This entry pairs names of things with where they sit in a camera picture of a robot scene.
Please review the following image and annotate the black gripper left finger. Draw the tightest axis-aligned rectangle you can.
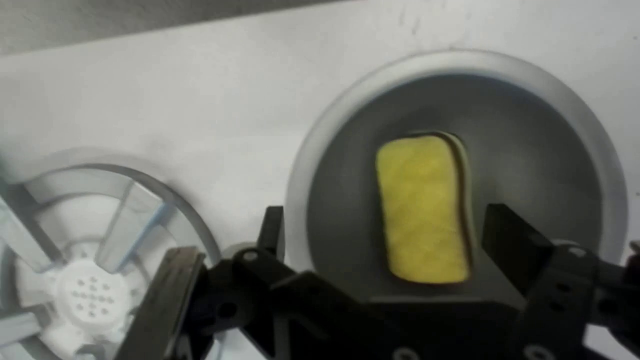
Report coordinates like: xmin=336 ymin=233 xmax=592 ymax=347
xmin=116 ymin=205 xmax=402 ymax=360

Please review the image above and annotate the white toy kitchen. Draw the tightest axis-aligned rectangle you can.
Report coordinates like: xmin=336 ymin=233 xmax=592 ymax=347
xmin=0 ymin=0 xmax=640 ymax=360

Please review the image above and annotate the grey round pan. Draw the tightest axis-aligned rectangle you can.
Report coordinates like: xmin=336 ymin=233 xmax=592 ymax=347
xmin=284 ymin=49 xmax=630 ymax=316

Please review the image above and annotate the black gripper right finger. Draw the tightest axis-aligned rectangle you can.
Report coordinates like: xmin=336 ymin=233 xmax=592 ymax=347
xmin=482 ymin=203 xmax=640 ymax=360

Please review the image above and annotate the yellow sponge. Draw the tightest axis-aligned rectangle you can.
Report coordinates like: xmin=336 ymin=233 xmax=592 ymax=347
xmin=374 ymin=133 xmax=476 ymax=289

